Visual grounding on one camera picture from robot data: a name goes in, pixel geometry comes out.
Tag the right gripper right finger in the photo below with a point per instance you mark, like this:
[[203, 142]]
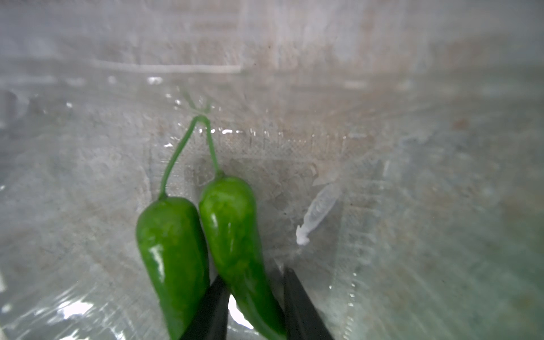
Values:
[[302, 319]]

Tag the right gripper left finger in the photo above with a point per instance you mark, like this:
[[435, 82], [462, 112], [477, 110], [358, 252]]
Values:
[[211, 320]]

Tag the clear pepper container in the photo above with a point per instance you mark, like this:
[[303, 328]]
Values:
[[410, 206]]

